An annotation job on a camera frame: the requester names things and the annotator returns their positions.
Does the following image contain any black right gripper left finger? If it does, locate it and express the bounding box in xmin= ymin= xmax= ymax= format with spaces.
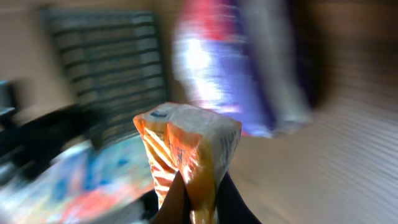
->
xmin=150 ymin=172 xmax=190 ymax=224

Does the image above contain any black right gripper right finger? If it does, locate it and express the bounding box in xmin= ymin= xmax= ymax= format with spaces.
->
xmin=216 ymin=172 xmax=261 ymax=224

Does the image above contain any small orange box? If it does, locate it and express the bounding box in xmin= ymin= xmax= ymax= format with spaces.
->
xmin=133 ymin=103 xmax=241 ymax=223

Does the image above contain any red purple snack bag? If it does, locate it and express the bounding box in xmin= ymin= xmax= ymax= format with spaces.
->
xmin=173 ymin=0 xmax=312 ymax=138

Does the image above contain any dark grey plastic basket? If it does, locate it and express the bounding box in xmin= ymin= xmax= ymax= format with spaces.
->
xmin=39 ymin=7 xmax=169 ymax=149

